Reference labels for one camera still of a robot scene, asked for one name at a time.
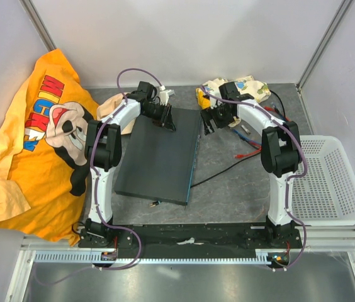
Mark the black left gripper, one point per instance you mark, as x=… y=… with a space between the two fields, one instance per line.
x=167 y=112

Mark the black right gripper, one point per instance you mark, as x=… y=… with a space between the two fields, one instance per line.
x=208 y=114

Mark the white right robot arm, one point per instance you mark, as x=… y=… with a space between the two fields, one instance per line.
x=280 y=153

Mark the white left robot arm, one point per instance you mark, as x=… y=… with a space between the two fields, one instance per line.
x=103 y=142

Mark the small silver metal piece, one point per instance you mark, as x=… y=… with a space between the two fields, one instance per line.
x=246 y=129

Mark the patterned white yellow cloth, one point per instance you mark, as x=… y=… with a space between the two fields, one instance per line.
x=245 y=85

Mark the beige bucket hat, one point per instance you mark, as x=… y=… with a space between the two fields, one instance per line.
x=109 y=106

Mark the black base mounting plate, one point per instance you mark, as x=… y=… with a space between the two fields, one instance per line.
x=241 y=235

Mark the white perforated plastic basket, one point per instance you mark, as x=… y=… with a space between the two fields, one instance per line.
x=325 y=196

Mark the orange Mickey t-shirt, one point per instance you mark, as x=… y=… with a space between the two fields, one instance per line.
x=43 y=169

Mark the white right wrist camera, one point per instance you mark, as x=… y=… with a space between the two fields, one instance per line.
x=212 y=106

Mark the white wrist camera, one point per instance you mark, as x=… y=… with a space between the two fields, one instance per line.
x=164 y=95
x=212 y=106

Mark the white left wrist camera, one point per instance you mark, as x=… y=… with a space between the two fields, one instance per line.
x=164 y=95

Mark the dark grey network switch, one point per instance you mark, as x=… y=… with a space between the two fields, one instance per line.
x=158 y=164

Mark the slotted grey cable duct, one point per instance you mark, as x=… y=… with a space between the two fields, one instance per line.
x=121 y=257

